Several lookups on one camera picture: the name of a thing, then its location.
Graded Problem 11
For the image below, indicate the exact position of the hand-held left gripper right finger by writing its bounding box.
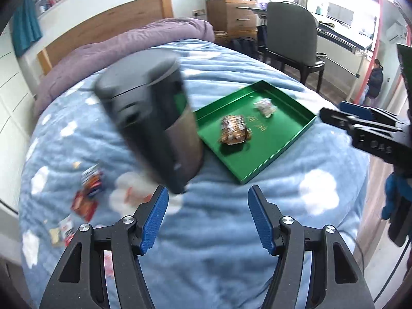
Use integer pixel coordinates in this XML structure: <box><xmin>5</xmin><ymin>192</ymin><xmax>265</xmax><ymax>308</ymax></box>
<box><xmin>247</xmin><ymin>186</ymin><xmax>375</xmax><ymax>309</ymax></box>

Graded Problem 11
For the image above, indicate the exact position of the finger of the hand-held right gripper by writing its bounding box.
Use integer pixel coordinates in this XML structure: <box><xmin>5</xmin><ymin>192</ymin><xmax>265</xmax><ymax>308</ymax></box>
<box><xmin>320</xmin><ymin>107</ymin><xmax>404</xmax><ymax>136</ymax></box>
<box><xmin>339</xmin><ymin>101</ymin><xmax>407</xmax><ymax>125</ymax></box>

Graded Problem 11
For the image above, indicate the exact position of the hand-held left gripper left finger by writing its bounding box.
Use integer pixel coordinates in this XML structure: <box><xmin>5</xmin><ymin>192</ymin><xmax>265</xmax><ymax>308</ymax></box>
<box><xmin>39</xmin><ymin>186</ymin><xmax>169</xmax><ymax>309</ymax></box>

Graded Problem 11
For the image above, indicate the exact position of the green metal tray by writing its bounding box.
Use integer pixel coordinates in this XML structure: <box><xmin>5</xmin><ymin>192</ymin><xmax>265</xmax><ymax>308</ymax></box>
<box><xmin>193</xmin><ymin>80</ymin><xmax>317</xmax><ymax>185</ymax></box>

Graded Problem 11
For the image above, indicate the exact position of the person's right hand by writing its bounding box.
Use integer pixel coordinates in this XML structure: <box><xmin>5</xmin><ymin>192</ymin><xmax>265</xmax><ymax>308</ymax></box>
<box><xmin>382</xmin><ymin>173</ymin><xmax>405</xmax><ymax>220</ymax></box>

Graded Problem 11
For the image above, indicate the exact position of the green board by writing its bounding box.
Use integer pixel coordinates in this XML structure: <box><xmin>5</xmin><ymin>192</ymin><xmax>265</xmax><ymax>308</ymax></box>
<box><xmin>396</xmin><ymin>43</ymin><xmax>412</xmax><ymax>92</ymax></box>

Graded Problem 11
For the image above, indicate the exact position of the white desk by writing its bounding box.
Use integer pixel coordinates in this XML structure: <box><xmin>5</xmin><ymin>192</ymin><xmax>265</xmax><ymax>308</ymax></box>
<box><xmin>257</xmin><ymin>0</ymin><xmax>375</xmax><ymax>101</ymax></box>

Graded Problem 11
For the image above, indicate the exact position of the colourful striped snack packet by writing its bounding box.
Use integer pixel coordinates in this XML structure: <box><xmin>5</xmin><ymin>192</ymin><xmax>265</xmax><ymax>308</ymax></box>
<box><xmin>80</xmin><ymin>164</ymin><xmax>104</xmax><ymax>198</ymax></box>

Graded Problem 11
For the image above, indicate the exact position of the clear white candy packet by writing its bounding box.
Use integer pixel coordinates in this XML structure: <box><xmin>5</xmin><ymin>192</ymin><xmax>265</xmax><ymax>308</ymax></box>
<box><xmin>254</xmin><ymin>98</ymin><xmax>277</xmax><ymax>118</ymax></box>

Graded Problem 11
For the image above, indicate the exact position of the white air conditioner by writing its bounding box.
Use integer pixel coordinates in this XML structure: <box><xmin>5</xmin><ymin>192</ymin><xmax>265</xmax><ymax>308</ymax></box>
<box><xmin>384</xmin><ymin>22</ymin><xmax>407</xmax><ymax>42</ymax></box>

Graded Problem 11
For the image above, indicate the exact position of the brown snack packet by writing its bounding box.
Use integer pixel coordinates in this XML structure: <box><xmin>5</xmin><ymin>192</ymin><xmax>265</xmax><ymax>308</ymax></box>
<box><xmin>219</xmin><ymin>114</ymin><xmax>253</xmax><ymax>145</ymax></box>

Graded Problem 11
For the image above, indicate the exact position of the grey chair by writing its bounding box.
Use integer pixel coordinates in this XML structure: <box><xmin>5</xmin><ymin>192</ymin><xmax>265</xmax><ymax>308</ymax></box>
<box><xmin>262</xmin><ymin>2</ymin><xmax>325</xmax><ymax>94</ymax></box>

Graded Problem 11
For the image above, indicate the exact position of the white box appliance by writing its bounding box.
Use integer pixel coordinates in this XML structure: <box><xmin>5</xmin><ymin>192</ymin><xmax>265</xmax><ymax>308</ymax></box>
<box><xmin>327</xmin><ymin>3</ymin><xmax>354</xmax><ymax>26</ymax></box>

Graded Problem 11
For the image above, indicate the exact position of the black hanging bag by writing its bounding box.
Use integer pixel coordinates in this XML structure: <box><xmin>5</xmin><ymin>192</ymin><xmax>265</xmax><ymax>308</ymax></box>
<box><xmin>257</xmin><ymin>24</ymin><xmax>268</xmax><ymax>53</ymax></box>

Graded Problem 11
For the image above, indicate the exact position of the black backpack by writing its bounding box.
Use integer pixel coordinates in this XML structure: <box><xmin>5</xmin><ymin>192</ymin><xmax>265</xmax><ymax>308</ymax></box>
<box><xmin>225</xmin><ymin>37</ymin><xmax>258</xmax><ymax>59</ymax></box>

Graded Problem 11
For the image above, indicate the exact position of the wooden dresser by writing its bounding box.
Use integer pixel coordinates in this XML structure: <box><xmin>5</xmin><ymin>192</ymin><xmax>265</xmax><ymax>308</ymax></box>
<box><xmin>206</xmin><ymin>0</ymin><xmax>268</xmax><ymax>37</ymax></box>

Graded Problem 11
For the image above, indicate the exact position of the purple pillow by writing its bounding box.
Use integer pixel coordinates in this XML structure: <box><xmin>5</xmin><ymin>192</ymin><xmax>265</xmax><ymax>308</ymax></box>
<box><xmin>34</xmin><ymin>18</ymin><xmax>215</xmax><ymax>116</ymax></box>

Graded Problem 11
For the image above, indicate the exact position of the white wardrobe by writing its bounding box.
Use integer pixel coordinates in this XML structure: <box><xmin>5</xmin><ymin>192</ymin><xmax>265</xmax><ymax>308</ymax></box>
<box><xmin>0</xmin><ymin>29</ymin><xmax>37</xmax><ymax>213</ymax></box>

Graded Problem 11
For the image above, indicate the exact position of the wooden headboard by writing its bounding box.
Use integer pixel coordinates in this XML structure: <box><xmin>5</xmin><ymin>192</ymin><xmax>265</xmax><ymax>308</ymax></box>
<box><xmin>37</xmin><ymin>0</ymin><xmax>174</xmax><ymax>74</ymax></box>

